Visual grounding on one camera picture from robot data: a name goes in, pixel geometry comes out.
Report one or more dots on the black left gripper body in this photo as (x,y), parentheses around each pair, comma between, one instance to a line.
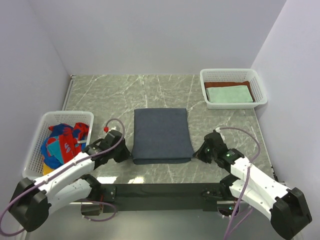
(120,153)

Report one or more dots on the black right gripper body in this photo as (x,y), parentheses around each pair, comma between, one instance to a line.
(205,154)

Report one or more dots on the blue grey cloth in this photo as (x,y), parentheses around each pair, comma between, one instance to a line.
(161,136)

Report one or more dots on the mint green towel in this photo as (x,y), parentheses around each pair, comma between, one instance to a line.
(229,94)

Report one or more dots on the rust brown towel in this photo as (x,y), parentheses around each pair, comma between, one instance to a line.
(228,84)

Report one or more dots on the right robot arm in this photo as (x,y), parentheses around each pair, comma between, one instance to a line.
(285,207)

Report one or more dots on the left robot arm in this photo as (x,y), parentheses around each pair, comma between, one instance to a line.
(34,200)

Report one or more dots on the red patterned cloth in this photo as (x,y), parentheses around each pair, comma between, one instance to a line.
(62,145)

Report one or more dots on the white laundry basket with clothes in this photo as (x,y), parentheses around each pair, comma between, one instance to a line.
(33,167)

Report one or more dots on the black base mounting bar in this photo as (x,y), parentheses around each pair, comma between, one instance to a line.
(164,196)

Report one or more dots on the aluminium front frame rail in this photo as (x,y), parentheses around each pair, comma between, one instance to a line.
(286,208)

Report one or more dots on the aluminium table edge rail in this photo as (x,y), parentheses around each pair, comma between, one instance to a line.
(68,92)

